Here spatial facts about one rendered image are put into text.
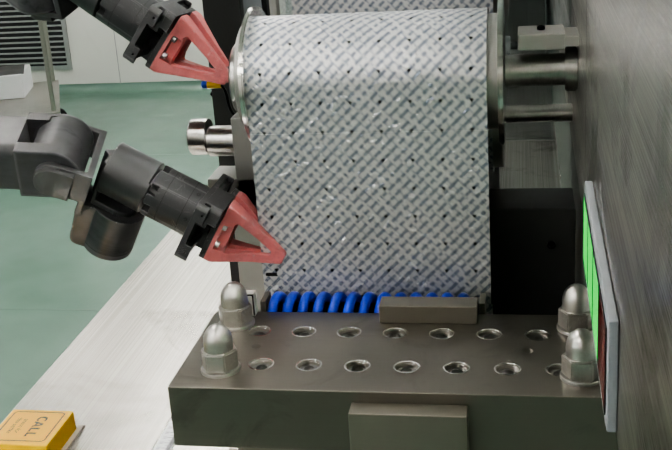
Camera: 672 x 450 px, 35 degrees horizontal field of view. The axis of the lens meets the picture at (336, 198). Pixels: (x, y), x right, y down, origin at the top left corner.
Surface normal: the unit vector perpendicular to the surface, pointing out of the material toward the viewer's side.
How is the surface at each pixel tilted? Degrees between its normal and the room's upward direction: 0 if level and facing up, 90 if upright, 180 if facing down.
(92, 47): 90
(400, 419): 90
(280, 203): 90
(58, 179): 111
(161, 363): 0
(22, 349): 0
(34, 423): 0
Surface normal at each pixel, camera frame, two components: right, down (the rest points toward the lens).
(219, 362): -0.17, 0.33
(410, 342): -0.07, -0.95
